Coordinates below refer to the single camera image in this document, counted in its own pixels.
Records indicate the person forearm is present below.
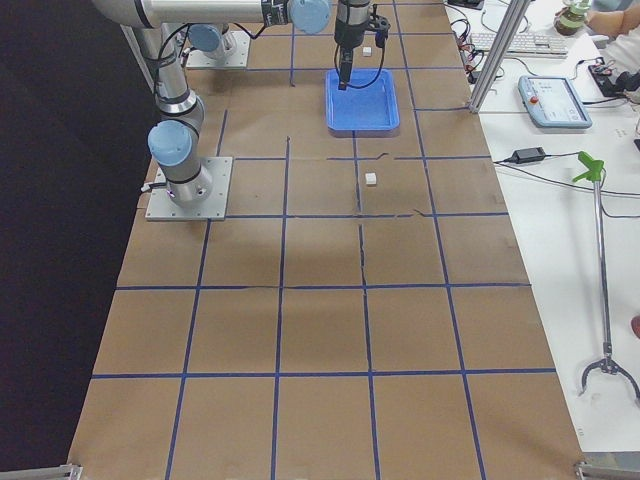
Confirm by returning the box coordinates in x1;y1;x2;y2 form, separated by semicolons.
586;5;639;37

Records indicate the blue plastic tray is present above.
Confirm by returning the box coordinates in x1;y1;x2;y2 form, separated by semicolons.
325;69;400;138

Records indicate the white keyboard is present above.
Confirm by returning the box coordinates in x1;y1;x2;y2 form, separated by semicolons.
471;32;569;58

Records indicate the black power adapter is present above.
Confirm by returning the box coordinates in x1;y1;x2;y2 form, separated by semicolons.
511;147;547;164

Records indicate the teach pendant tablet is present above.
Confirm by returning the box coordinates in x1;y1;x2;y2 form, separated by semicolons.
517;76;592;130

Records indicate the brown jar green lid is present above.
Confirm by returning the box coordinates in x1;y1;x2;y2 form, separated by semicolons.
554;0;591;36

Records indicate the brown paper table cover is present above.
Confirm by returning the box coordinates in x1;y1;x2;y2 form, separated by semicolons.
69;1;580;479

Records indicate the aluminium frame post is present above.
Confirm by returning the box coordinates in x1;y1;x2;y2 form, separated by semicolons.
468;0;531;113

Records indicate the green handled reacher grabber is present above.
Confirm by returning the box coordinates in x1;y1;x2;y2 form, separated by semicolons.
573;151;639;405

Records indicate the black device with wires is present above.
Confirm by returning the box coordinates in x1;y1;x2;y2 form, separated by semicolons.
588;64;631;98

